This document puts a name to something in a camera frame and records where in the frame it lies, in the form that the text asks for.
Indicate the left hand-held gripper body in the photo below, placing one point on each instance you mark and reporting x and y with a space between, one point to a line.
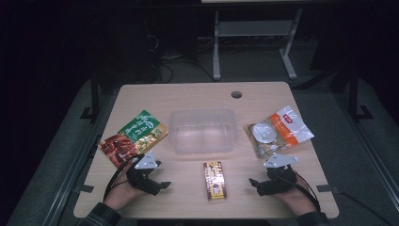
142 180

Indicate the black metal stand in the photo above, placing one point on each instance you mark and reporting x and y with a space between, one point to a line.
354 97
94 100

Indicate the person's right hand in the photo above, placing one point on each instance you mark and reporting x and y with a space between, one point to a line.
299 197

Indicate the green and red food packet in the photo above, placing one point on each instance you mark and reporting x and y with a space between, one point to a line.
135 138

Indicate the clear plastic container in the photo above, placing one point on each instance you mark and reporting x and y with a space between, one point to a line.
203 132

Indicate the white and orange food packet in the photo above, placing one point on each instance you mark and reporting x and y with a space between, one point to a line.
288 128

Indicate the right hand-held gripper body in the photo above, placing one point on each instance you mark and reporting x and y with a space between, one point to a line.
279 182

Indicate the grey metal stand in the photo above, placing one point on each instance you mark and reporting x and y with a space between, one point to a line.
254 29

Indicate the small red and yellow box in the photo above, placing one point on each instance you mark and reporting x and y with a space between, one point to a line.
215 180

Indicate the person's left hand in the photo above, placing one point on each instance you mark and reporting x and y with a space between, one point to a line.
122 193

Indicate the grey tape strip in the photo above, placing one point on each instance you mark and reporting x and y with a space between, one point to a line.
327 188
85 188

